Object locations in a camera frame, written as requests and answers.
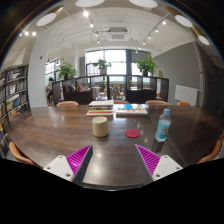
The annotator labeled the orange chair far right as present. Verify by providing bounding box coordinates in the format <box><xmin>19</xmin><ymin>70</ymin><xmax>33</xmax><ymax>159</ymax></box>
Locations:
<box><xmin>145</xmin><ymin>100</ymin><xmax>168</xmax><ymax>105</ymax></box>

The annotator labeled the orange chair far left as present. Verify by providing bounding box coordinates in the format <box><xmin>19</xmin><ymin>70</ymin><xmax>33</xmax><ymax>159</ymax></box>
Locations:
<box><xmin>56</xmin><ymin>101</ymin><xmax>79</xmax><ymax>107</ymax></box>

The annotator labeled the low black shelving unit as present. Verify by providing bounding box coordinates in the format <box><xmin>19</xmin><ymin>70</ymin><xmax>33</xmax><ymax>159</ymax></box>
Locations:
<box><xmin>53</xmin><ymin>75</ymin><xmax>169</xmax><ymax>105</ymax></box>

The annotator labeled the clear plastic water bottle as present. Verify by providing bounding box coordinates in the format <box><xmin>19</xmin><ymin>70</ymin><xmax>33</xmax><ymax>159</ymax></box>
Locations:
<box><xmin>155</xmin><ymin>109</ymin><xmax>171</xmax><ymax>142</ymax></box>

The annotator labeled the white radiator panel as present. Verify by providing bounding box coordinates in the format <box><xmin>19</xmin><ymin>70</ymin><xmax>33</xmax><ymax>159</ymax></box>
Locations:
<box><xmin>175</xmin><ymin>85</ymin><xmax>198</xmax><ymax>106</ymax></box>

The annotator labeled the orange chair far right end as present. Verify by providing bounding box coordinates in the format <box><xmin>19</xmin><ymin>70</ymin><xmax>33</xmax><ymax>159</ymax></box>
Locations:
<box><xmin>178</xmin><ymin>102</ymin><xmax>191</xmax><ymax>106</ymax></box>

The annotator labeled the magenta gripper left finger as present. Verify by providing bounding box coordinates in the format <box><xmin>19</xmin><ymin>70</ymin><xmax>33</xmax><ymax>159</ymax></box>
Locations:
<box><xmin>42</xmin><ymin>144</ymin><xmax>94</xmax><ymax>185</ymax></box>

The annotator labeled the stack of books left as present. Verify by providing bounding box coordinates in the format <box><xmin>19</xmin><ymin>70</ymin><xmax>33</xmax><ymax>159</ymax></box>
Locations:
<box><xmin>87</xmin><ymin>100</ymin><xmax>114</xmax><ymax>116</ymax></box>

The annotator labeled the book with blue cover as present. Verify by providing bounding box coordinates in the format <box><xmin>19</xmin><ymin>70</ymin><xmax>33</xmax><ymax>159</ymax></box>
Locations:
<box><xmin>116</xmin><ymin>104</ymin><xmax>148</xmax><ymax>115</ymax></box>

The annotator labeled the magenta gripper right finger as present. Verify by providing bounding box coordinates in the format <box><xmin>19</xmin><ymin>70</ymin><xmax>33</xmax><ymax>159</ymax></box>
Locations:
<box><xmin>134</xmin><ymin>143</ymin><xmax>184</xmax><ymax>182</ymax></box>

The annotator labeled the potted plant centre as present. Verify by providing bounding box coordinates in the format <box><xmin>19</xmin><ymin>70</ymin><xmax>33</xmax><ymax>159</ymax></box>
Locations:
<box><xmin>93</xmin><ymin>59</ymin><xmax>112</xmax><ymax>75</ymax></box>

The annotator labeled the orange chair near left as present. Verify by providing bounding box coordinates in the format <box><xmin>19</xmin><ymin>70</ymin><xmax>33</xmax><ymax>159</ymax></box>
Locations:
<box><xmin>9</xmin><ymin>142</ymin><xmax>34</xmax><ymax>165</ymax></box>

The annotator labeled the orange chair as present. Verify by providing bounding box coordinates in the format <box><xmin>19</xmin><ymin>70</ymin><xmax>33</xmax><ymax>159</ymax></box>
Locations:
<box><xmin>114</xmin><ymin>100</ymin><xmax>130</xmax><ymax>104</ymax></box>
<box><xmin>145</xmin><ymin>100</ymin><xmax>168</xmax><ymax>105</ymax></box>
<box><xmin>56</xmin><ymin>101</ymin><xmax>79</xmax><ymax>107</ymax></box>
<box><xmin>198</xmin><ymin>131</ymin><xmax>224</xmax><ymax>164</ymax></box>
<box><xmin>9</xmin><ymin>142</ymin><xmax>34</xmax><ymax>165</ymax></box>

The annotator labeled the orange chair far centre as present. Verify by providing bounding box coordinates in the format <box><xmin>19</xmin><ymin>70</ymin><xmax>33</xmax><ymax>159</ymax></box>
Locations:
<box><xmin>114</xmin><ymin>100</ymin><xmax>130</xmax><ymax>104</ymax></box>

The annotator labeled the seated person in background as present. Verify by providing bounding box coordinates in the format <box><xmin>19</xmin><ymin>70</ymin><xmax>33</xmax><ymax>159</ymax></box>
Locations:
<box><xmin>46</xmin><ymin>77</ymin><xmax>54</xmax><ymax>105</ymax></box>

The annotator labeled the potted plant right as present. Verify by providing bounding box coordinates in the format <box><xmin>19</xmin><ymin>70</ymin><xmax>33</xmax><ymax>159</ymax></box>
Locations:
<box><xmin>136</xmin><ymin>56</ymin><xmax>156</xmax><ymax>77</ymax></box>

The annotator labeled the ceiling air conditioner unit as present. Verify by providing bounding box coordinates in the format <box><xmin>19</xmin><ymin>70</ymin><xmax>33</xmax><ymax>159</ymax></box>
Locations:
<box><xmin>108</xmin><ymin>27</ymin><xmax>129</xmax><ymax>41</ymax></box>

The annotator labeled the beige cylindrical cup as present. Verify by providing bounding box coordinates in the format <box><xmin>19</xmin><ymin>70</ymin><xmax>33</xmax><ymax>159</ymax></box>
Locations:
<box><xmin>92</xmin><ymin>116</ymin><xmax>108</xmax><ymax>137</ymax></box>

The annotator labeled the tall bookshelf with books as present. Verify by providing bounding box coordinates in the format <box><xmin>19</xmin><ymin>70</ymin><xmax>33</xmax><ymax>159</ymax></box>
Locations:
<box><xmin>0</xmin><ymin>63</ymin><xmax>30</xmax><ymax>158</ymax></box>

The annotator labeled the potted plant left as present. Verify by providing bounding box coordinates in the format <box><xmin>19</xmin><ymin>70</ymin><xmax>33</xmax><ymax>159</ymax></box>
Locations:
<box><xmin>58</xmin><ymin>62</ymin><xmax>77</xmax><ymax>80</ymax></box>

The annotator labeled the red round coaster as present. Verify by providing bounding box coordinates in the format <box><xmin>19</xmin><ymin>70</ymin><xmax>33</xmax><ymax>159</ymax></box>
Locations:
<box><xmin>125</xmin><ymin>129</ymin><xmax>140</xmax><ymax>138</ymax></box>

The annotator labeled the potted plant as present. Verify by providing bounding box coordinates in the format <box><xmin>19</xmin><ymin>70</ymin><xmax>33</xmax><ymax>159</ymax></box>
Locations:
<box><xmin>136</xmin><ymin>56</ymin><xmax>156</xmax><ymax>77</ymax></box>
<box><xmin>93</xmin><ymin>59</ymin><xmax>112</xmax><ymax>75</ymax></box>
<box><xmin>58</xmin><ymin>62</ymin><xmax>77</xmax><ymax>80</ymax></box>

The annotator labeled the orange chair near right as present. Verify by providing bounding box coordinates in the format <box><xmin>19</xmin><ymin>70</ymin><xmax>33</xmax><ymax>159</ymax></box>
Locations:
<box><xmin>198</xmin><ymin>131</ymin><xmax>224</xmax><ymax>164</ymax></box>

